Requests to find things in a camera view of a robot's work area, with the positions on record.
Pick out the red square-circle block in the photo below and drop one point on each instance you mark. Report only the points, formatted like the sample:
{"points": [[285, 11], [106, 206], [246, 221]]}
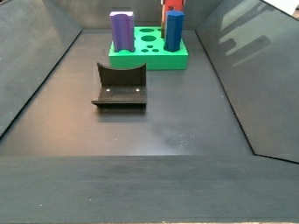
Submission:
{"points": [[172, 5]]}

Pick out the green shape sorter board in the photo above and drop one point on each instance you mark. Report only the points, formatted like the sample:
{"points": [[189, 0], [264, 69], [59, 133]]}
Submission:
{"points": [[150, 52]]}

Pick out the brown star-shaped peg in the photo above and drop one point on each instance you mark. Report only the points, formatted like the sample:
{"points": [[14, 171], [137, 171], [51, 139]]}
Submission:
{"points": [[164, 25]]}

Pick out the purple notched tall block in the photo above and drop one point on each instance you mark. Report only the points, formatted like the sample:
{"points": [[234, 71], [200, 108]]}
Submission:
{"points": [[124, 30]]}

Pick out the blue hexagonal prism peg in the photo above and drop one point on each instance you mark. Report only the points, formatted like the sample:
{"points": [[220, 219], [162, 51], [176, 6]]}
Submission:
{"points": [[174, 30]]}

